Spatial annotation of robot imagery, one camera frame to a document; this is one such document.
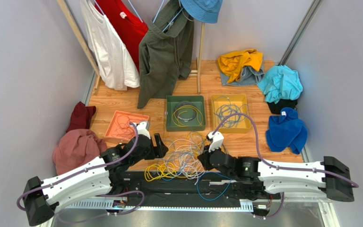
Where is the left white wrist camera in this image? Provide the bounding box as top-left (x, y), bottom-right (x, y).
top-left (130, 121), bottom-right (151, 139)

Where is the red t-shirt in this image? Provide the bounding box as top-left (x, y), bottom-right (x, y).
top-left (96, 0), bottom-right (148, 70)

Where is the grey-blue cable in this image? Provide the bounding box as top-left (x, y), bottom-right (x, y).
top-left (213, 96), bottom-right (249, 128)

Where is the yellow plastic tray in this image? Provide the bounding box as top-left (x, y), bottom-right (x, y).
top-left (211, 94), bottom-right (252, 133)

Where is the blue cable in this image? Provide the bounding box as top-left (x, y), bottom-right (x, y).
top-left (156, 151), bottom-right (235, 201)

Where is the yellow garment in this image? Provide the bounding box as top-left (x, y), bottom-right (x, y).
top-left (217, 49), bottom-right (263, 83)

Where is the dark red garment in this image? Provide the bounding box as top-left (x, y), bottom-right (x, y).
top-left (66, 102), bottom-right (96, 132)

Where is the olive green jacket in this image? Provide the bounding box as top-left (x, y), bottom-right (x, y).
top-left (137, 0), bottom-right (194, 109)

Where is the wooden clothes rack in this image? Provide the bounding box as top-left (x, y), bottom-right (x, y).
top-left (56, 0), bottom-right (206, 96)

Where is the dusty pink garment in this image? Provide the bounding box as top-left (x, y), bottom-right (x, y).
top-left (52, 129), bottom-right (107, 175)

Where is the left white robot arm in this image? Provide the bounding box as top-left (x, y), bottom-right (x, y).
top-left (17, 133), bottom-right (169, 226)

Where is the royal blue garment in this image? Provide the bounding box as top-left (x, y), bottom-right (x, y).
top-left (266, 107), bottom-right (308, 155)

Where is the black coiled cable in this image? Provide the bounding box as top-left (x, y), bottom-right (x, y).
top-left (173, 100), bottom-right (198, 122)

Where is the grey-blue garment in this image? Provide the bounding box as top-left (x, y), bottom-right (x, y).
top-left (220, 65), bottom-right (265, 87)

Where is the orange cable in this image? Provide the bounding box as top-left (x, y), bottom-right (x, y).
top-left (111, 113), bottom-right (138, 139)

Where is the white cable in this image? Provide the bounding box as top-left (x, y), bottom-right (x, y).
top-left (156, 132), bottom-right (210, 185)

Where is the black garment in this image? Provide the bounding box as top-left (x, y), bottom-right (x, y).
top-left (267, 99), bottom-right (298, 114)

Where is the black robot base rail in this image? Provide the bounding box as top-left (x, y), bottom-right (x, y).
top-left (46, 171), bottom-right (333, 218)

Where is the cyan garment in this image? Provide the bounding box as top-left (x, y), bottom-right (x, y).
top-left (257, 65), bottom-right (303, 104)

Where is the green plastic tray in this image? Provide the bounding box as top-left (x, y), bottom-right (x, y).
top-left (165, 95), bottom-right (206, 132)

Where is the orange plastic tray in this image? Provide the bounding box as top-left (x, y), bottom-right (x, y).
top-left (105, 111), bottom-right (149, 140)

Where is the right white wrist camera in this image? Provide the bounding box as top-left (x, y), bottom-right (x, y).
top-left (207, 131), bottom-right (224, 152)

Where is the aluminium corner post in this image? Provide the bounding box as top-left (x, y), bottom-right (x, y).
top-left (278, 0), bottom-right (323, 65)

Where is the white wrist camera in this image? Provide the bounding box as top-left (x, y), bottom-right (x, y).
top-left (130, 121), bottom-right (151, 139)
top-left (207, 131), bottom-right (224, 152)

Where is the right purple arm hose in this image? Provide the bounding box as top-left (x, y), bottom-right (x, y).
top-left (212, 113), bottom-right (359, 219)

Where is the white tank top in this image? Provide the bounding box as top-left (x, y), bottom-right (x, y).
top-left (80, 0), bottom-right (140, 90)

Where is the blue bucket hat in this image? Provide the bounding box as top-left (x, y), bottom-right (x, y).
top-left (180, 0), bottom-right (223, 24)

